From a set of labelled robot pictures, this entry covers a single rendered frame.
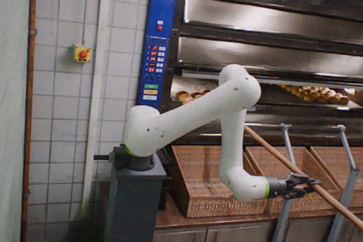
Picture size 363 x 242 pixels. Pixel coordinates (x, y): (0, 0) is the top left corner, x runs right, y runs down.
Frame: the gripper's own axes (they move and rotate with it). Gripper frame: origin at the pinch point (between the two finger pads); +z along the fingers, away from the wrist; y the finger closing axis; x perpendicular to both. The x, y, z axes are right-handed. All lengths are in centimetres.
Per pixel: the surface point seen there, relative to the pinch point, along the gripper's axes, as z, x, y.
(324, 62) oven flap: 88, -113, -36
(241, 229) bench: 12, -59, 69
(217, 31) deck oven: -6, -114, -48
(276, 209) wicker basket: 39, -64, 58
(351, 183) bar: 84, -53, 33
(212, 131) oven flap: 5, -113, 23
